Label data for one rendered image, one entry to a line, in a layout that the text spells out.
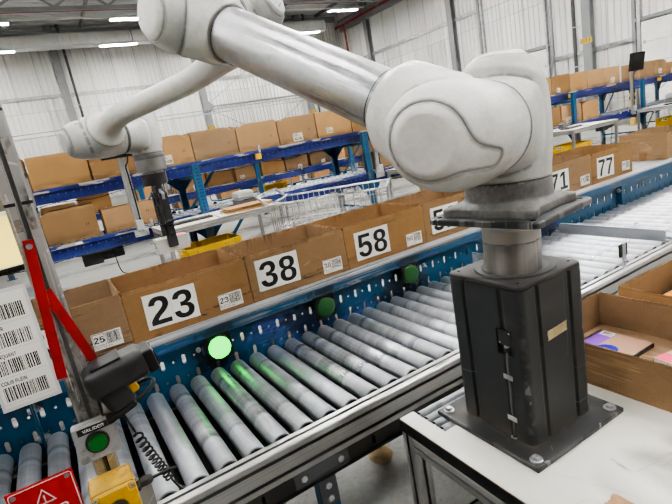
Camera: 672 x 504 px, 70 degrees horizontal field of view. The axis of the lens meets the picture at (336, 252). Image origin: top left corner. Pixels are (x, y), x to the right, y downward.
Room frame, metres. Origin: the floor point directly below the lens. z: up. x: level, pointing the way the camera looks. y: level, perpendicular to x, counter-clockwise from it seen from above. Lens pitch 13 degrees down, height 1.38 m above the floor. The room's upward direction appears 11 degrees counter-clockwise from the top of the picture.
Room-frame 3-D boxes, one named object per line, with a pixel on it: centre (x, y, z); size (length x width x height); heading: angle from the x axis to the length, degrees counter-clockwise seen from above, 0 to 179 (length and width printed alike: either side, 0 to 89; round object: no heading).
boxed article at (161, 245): (1.53, 0.51, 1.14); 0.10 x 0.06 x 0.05; 119
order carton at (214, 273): (1.59, 0.55, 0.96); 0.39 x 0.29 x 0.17; 119
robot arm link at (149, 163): (1.53, 0.51, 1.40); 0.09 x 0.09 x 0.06
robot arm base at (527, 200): (0.90, -0.35, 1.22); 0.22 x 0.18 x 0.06; 130
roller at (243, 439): (1.16, 0.38, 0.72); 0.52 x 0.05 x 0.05; 29
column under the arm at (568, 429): (0.89, -0.33, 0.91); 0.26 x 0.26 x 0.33; 28
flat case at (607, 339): (1.06, -0.60, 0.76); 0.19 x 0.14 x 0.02; 117
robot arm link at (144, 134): (1.52, 0.52, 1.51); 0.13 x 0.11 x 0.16; 141
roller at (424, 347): (1.45, -0.14, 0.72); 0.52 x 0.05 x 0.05; 29
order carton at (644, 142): (3.10, -2.18, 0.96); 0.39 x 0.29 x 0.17; 119
